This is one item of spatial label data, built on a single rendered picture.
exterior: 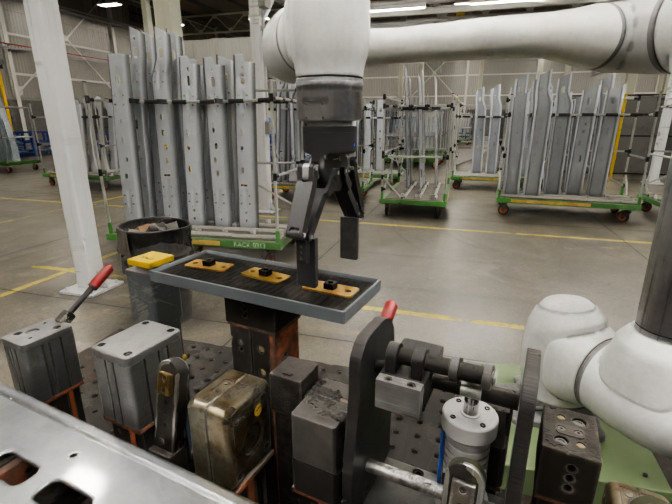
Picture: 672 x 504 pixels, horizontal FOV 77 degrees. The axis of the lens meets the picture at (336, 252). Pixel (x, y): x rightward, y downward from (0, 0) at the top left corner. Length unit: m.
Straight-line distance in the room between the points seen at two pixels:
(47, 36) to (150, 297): 3.30
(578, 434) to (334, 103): 0.45
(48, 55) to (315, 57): 3.51
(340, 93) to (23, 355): 0.66
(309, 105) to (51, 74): 3.49
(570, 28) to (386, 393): 0.61
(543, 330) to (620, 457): 0.28
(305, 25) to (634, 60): 0.55
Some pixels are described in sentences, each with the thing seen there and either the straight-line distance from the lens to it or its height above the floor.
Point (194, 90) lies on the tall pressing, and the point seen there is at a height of 1.70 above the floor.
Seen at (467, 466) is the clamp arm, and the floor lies 1.10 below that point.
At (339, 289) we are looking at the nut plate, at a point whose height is 1.16.
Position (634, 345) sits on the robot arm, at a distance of 0.89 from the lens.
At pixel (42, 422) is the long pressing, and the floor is 1.00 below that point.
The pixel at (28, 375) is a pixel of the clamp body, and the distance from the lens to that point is 0.90.
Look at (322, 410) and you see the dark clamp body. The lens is 0.54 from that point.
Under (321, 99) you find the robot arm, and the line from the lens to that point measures 0.57.
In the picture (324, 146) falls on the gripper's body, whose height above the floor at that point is 1.38.
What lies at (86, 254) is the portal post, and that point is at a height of 0.34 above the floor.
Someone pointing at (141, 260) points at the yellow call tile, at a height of 1.16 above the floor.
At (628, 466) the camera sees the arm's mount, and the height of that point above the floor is 0.77.
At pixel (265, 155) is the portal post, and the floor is 0.89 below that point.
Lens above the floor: 1.41
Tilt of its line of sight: 17 degrees down
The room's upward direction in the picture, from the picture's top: straight up
